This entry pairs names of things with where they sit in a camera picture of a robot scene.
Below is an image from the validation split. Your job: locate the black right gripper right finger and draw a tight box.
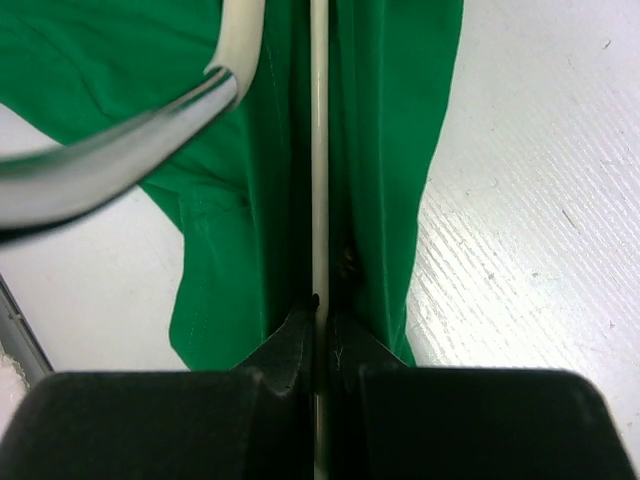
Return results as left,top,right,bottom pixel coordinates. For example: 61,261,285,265
328,316,636,479

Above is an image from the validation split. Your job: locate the green t-shirt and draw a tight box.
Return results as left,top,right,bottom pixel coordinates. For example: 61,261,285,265
1,1,463,370

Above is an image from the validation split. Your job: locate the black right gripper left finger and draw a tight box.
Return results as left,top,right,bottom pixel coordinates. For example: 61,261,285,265
1,299,318,479

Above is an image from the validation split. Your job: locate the cream hanger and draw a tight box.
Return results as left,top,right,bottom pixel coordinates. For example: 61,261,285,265
1,1,330,479

